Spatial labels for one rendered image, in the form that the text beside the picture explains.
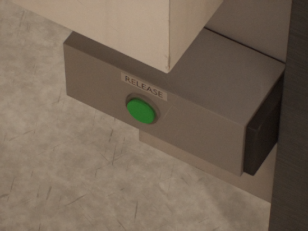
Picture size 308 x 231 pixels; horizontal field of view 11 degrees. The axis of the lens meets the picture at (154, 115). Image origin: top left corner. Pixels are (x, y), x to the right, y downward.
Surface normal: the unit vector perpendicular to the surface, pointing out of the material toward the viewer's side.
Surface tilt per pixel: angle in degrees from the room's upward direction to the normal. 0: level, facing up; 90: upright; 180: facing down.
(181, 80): 0
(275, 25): 90
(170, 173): 0
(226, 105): 0
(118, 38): 90
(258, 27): 90
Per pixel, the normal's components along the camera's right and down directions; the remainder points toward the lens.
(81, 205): 0.00, -0.61
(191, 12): 0.86, 0.40
